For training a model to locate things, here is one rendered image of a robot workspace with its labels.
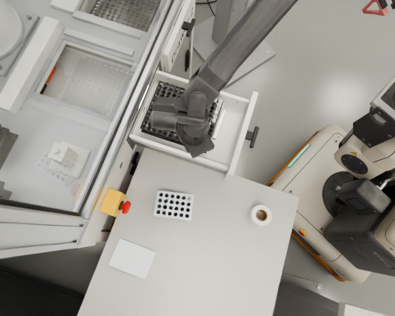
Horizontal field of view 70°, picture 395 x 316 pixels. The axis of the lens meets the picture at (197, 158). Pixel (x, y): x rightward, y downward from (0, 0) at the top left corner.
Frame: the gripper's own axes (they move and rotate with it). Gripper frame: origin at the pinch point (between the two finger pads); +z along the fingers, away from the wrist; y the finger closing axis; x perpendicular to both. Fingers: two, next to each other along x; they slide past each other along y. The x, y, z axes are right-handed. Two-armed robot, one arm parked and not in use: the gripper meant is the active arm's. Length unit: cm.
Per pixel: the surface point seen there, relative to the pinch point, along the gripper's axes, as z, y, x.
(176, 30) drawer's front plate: 2.2, -40.3, 14.0
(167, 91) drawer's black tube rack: 5.9, -22.5, 2.1
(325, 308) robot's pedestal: 43, 69, 23
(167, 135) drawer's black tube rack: 6.5, -9.0, -4.7
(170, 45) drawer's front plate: 2.4, -35.8, 9.8
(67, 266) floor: 97, 2, -79
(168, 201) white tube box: 17.4, 8.0, -13.1
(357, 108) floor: 96, -4, 131
